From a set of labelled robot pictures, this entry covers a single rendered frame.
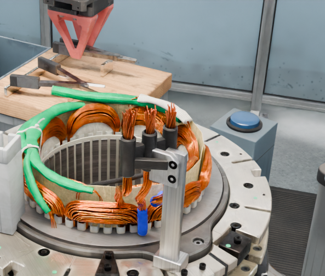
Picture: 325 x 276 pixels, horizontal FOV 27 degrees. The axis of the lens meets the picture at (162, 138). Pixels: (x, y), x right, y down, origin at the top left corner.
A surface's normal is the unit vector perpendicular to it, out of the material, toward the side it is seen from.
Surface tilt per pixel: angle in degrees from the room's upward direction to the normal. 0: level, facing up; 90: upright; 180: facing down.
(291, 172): 0
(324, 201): 90
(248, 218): 0
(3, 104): 90
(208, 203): 0
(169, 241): 90
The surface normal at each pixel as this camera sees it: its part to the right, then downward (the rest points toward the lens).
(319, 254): -0.77, 0.29
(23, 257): 0.05, -0.87
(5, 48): -0.41, 0.44
